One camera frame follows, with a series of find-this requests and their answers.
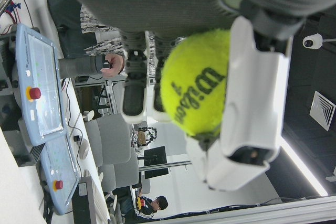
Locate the white security camera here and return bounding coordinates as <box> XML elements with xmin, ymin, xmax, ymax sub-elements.
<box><xmin>302</xmin><ymin>33</ymin><xmax>336</xmax><ymax>49</ymax></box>

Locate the black desktop computer box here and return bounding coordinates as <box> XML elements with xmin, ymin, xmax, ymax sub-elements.
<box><xmin>71</xmin><ymin>176</ymin><xmax>98</xmax><ymax>224</ymax></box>

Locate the standing person in patterned shirt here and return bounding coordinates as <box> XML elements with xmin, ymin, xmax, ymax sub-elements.
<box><xmin>45</xmin><ymin>0</ymin><xmax>125</xmax><ymax>79</ymax></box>

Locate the grey white left robot hand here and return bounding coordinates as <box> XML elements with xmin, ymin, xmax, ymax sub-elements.
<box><xmin>56</xmin><ymin>0</ymin><xmax>336</xmax><ymax>192</ymax></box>

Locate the black computer monitor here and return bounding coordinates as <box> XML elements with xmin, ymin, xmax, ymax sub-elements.
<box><xmin>138</xmin><ymin>145</ymin><xmax>169</xmax><ymax>180</ymax></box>

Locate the seated person in black jacket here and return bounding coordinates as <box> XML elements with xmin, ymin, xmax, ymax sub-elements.
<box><xmin>115</xmin><ymin>188</ymin><xmax>169</xmax><ymax>222</ymax></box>

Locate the grey office chair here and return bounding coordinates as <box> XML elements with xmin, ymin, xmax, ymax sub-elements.
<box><xmin>84</xmin><ymin>113</ymin><xmax>132</xmax><ymax>168</ymax></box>
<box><xmin>97</xmin><ymin>153</ymin><xmax>140</xmax><ymax>196</ymax></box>

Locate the small blue teach pendant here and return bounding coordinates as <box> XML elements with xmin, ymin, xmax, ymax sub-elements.
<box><xmin>40</xmin><ymin>134</ymin><xmax>80</xmax><ymax>216</ymax></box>

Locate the white ceiling air vent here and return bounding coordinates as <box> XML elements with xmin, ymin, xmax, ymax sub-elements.
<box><xmin>309</xmin><ymin>90</ymin><xmax>336</xmax><ymax>132</ymax></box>

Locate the yellow Wilson tennis ball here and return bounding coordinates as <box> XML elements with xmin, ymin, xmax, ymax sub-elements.
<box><xmin>160</xmin><ymin>28</ymin><xmax>232</xmax><ymax>137</ymax></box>

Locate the white ceiling light strip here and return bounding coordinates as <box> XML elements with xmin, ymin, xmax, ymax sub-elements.
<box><xmin>280</xmin><ymin>136</ymin><xmax>329</xmax><ymax>197</ymax></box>

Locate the large blue teach pendant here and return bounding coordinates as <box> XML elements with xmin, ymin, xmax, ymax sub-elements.
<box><xmin>14</xmin><ymin>23</ymin><xmax>65</xmax><ymax>146</ymax></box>

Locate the aluminium frame rail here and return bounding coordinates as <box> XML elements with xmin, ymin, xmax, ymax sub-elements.
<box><xmin>154</xmin><ymin>195</ymin><xmax>336</xmax><ymax>224</ymax></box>

